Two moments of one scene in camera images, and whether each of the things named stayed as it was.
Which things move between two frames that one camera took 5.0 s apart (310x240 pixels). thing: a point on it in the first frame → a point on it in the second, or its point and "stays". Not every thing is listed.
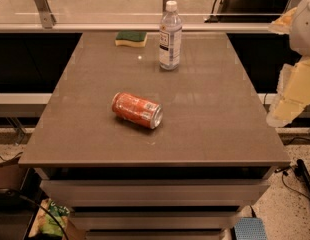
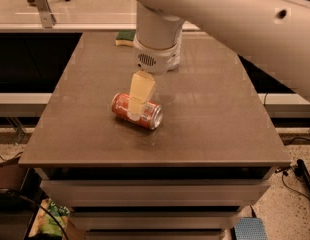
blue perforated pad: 250,228 stays
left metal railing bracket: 48,19 stays
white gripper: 303,30 → 157,60
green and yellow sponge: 134,38 stays
